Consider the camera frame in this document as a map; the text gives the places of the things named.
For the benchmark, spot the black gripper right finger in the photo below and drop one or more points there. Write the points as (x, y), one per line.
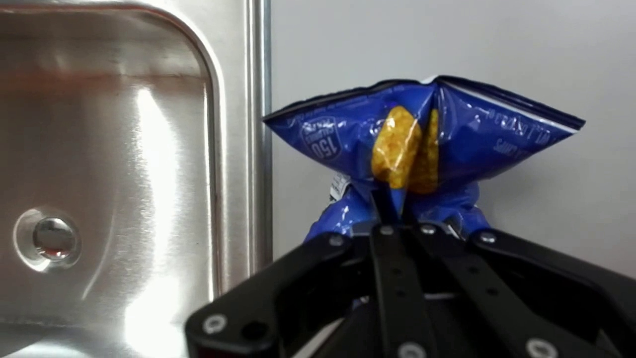
(522, 333)

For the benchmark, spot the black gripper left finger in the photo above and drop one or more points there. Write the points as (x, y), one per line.
(405, 317)

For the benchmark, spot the blue chip packet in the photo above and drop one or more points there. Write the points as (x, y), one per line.
(417, 148)

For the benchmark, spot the stainless steel sink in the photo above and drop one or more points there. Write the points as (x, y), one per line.
(132, 170)

